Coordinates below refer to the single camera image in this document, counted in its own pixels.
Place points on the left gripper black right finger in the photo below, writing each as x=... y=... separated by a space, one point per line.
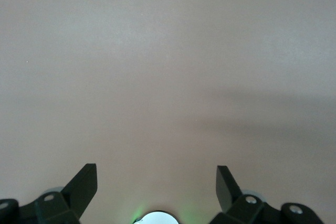
x=228 y=190

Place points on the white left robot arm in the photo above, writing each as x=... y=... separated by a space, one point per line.
x=157 y=218

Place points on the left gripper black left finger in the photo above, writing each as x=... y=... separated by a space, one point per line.
x=78 y=190

